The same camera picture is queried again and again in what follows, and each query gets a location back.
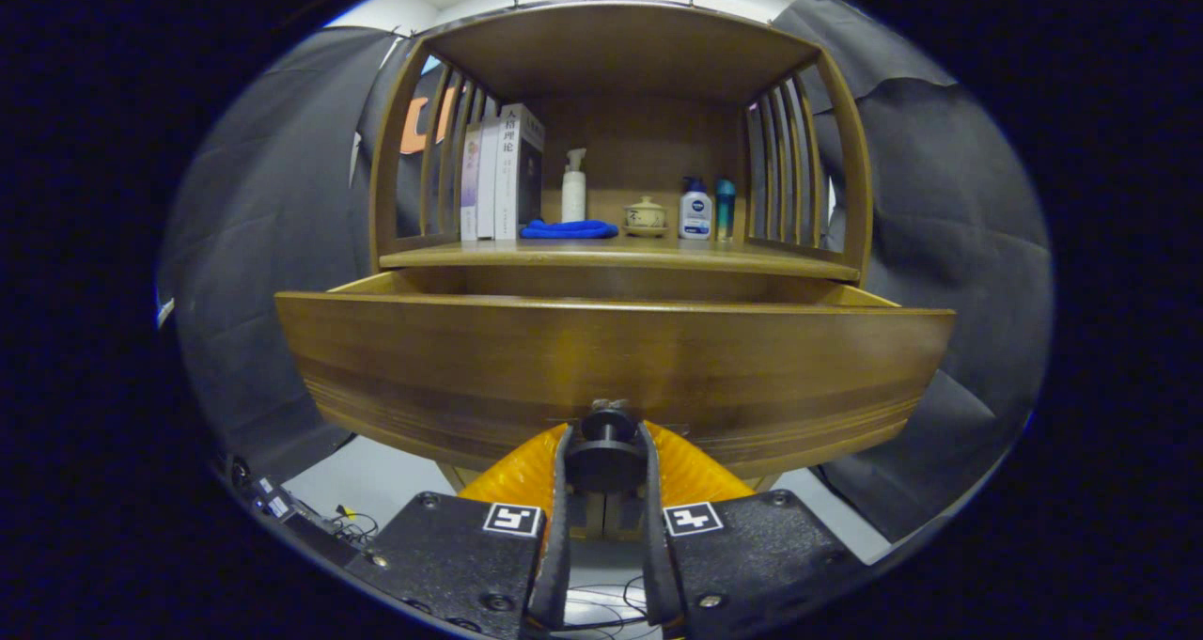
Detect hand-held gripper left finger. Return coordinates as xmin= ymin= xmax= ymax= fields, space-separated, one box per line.
xmin=343 ymin=421 xmax=576 ymax=640

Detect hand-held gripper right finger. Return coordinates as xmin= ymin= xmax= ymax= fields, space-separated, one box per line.
xmin=639 ymin=421 xmax=870 ymax=640

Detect wooden drawer with black knob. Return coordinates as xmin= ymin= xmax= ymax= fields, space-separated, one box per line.
xmin=274 ymin=272 xmax=958 ymax=495

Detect wooden countertop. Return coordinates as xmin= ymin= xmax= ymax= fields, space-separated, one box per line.
xmin=379 ymin=236 xmax=862 ymax=282

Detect brown wooden cabinet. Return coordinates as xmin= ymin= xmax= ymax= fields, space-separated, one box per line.
xmin=368 ymin=0 xmax=875 ymax=495

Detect black floor equipment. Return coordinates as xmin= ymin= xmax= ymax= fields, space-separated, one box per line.
xmin=226 ymin=452 xmax=363 ymax=566

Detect blue folded cloth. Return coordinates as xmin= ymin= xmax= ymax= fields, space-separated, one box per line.
xmin=520 ymin=219 xmax=620 ymax=241

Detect beige lidded teacup with saucer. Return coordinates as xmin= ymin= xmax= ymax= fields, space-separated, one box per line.
xmin=622 ymin=196 xmax=670 ymax=239

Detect white lotion bottle blue cap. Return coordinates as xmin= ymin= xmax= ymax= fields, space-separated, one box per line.
xmin=679 ymin=177 xmax=714 ymax=242

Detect white pump bottle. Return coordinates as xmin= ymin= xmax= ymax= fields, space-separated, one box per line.
xmin=561 ymin=148 xmax=588 ymax=225

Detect pale purple book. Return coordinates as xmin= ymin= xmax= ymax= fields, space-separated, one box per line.
xmin=460 ymin=123 xmax=483 ymax=242

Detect plain white book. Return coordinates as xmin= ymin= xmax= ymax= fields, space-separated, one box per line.
xmin=477 ymin=118 xmax=501 ymax=240

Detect white book with dark cover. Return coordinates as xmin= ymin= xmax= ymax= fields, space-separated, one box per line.
xmin=495 ymin=103 xmax=546 ymax=242

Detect black floor cables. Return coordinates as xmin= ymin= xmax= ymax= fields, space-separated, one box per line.
xmin=564 ymin=576 xmax=659 ymax=640

